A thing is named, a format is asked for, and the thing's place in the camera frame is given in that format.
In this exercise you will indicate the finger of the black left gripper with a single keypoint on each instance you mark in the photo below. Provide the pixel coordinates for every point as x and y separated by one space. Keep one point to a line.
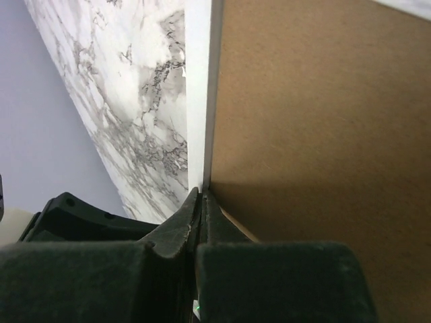
67 218

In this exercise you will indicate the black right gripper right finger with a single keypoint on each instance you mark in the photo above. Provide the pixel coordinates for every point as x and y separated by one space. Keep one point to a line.
240 280

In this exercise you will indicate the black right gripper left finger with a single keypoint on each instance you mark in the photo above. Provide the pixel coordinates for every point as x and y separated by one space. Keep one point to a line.
148 280

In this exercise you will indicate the white picture frame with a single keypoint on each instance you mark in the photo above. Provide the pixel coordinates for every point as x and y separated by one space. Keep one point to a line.
203 34

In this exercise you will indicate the brown backing board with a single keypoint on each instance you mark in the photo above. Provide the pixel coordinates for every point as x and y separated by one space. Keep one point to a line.
323 133

